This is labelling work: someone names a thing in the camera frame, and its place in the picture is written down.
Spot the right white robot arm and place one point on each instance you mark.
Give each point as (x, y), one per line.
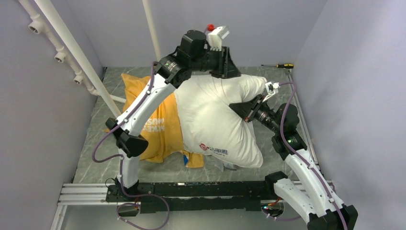
(318, 206)

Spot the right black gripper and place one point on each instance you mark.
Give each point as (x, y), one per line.
(243, 109)

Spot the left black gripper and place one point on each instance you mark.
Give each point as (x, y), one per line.
(225, 68)

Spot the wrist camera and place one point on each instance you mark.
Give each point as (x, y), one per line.
(272, 89)
(216, 35)

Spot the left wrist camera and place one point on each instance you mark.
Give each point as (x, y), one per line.
(216, 35)

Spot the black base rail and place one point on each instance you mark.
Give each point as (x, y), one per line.
(196, 196)

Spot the yellow and blue pillowcase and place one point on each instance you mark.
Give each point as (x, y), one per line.
(162, 130)

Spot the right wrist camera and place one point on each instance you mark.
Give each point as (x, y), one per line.
(272, 89)

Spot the white pvc pipe rack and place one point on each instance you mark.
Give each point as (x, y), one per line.
(51, 25)

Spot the right yellow handled screwdriver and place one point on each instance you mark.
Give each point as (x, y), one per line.
(281, 66)

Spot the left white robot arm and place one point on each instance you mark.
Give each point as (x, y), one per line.
(166, 77)

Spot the white pillow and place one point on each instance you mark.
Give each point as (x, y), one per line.
(210, 127)

